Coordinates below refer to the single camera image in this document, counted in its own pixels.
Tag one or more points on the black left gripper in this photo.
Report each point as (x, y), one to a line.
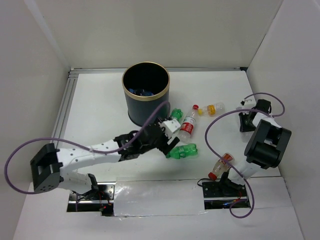
(167, 148)

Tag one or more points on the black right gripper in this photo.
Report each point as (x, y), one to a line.
(244, 128)

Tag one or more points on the green bottle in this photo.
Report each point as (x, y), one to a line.
(176, 114)
(183, 151)

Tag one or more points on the clear bottle with red label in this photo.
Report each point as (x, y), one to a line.
(188, 124)

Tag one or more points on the small bottle with yellow cap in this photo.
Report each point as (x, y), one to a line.
(212, 110)

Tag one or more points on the small bottle with red cap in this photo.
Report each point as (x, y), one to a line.
(220, 166)

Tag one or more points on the clear bottle with blue label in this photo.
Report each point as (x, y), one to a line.
(140, 92)

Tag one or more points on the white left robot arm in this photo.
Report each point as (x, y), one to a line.
(53, 168)

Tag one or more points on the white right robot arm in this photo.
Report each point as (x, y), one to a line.
(266, 143)

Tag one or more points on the dark bin with gold rim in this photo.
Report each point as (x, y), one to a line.
(149, 76)

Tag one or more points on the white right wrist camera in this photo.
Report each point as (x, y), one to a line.
(247, 102)

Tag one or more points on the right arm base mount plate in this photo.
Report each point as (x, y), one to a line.
(217, 197)

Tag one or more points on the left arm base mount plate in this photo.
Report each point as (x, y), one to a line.
(102, 202)

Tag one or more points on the aluminium frame rail left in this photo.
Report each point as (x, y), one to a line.
(65, 106)

